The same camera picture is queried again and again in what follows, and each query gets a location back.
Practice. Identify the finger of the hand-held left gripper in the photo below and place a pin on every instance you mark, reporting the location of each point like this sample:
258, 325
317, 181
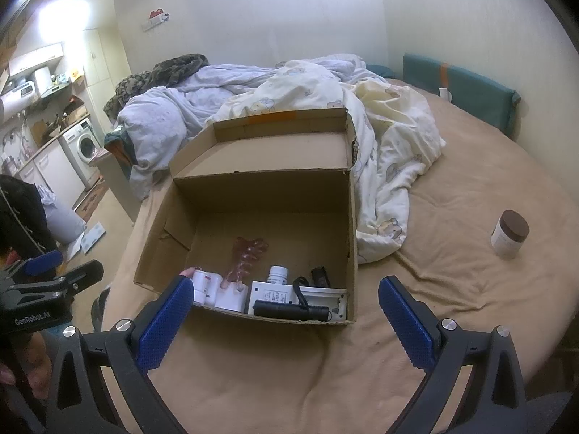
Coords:
43, 262
83, 273

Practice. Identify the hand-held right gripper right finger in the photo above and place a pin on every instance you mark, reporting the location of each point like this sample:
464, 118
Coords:
407, 325

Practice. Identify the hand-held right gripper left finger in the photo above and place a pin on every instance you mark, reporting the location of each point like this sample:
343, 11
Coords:
165, 325

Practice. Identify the white earbud case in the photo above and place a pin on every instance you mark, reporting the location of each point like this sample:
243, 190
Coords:
228, 300

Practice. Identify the white battery charger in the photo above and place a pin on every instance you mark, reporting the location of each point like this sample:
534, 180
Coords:
271, 291

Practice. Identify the black flashlight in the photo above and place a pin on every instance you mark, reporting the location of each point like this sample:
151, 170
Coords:
285, 311

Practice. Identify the white pill bottle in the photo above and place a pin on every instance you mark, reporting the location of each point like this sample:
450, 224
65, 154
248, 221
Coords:
277, 275

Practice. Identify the cardboard box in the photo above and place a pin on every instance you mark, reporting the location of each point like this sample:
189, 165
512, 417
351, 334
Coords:
253, 199

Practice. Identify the person's left hand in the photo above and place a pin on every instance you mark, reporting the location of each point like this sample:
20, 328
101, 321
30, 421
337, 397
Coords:
38, 361

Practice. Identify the white flat floor box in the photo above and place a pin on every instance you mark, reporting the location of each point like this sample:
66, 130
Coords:
92, 235

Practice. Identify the grey white floor bag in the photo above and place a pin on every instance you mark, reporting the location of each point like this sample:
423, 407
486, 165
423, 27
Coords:
63, 226

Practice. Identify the dark cloth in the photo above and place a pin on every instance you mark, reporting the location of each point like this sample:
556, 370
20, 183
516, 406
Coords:
22, 217

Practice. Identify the patterned floor rug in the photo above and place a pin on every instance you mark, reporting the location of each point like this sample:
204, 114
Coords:
92, 205

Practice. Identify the white floor cabinet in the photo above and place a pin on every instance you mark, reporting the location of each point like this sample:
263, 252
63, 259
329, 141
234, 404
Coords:
54, 167

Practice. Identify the white washing machine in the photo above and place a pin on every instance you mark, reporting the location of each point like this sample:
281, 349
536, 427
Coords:
83, 144

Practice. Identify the teal orange pillow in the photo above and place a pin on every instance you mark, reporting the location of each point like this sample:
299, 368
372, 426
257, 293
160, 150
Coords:
120, 149

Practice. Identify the brown lid cream jar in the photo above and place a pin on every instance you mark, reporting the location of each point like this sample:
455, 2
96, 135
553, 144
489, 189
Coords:
506, 239

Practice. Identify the white water heater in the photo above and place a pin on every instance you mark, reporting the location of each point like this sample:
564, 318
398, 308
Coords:
16, 101

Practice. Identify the white printed duvet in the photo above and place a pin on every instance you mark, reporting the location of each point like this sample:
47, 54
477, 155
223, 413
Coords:
393, 153

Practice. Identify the white paper towel roll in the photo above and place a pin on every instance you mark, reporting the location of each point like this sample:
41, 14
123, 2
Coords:
42, 82

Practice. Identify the camouflage blanket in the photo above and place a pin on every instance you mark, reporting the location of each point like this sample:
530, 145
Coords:
181, 65

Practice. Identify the teal headboard cushion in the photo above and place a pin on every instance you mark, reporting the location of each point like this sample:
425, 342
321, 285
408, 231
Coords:
475, 92

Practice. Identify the white wall cabinet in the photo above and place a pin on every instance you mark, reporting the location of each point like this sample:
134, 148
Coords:
36, 58

